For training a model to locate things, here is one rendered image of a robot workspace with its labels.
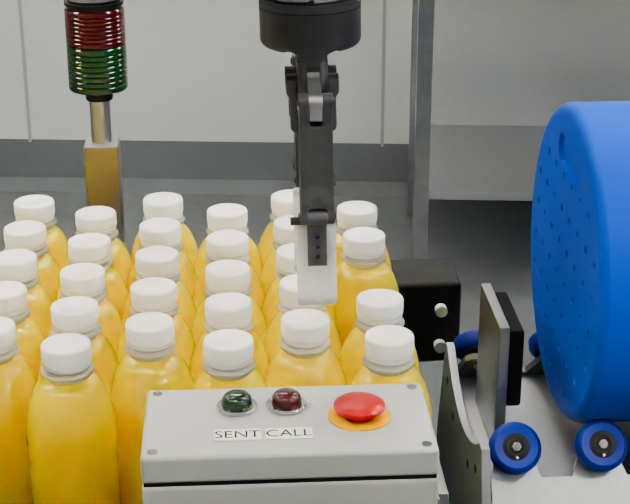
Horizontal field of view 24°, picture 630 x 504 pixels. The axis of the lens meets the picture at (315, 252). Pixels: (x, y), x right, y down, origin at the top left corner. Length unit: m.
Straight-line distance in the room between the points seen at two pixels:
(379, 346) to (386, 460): 0.16
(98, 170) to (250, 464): 0.70
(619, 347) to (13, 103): 3.79
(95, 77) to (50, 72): 3.21
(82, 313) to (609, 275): 0.42
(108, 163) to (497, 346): 0.53
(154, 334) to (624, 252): 0.38
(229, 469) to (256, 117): 3.78
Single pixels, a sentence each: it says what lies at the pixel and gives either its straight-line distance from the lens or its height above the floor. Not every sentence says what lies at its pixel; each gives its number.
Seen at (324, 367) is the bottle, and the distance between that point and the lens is 1.16.
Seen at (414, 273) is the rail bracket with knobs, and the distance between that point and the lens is 1.51.
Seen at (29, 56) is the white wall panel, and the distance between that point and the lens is 4.79.
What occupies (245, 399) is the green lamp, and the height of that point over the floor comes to 1.11.
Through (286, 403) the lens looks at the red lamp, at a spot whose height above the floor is 1.11.
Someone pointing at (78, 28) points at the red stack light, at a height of 1.23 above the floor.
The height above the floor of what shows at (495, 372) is 1.01.
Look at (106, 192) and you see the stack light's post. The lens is 1.63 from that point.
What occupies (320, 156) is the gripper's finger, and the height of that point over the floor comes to 1.26.
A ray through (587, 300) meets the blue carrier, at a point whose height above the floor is 1.10.
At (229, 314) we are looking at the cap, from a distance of 1.18.
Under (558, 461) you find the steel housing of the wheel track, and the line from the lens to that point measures 1.33.
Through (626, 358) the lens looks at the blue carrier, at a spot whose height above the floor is 1.06.
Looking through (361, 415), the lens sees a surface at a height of 1.11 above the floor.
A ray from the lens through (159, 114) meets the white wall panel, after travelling 4.76.
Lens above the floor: 1.59
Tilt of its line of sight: 22 degrees down
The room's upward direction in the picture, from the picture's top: straight up
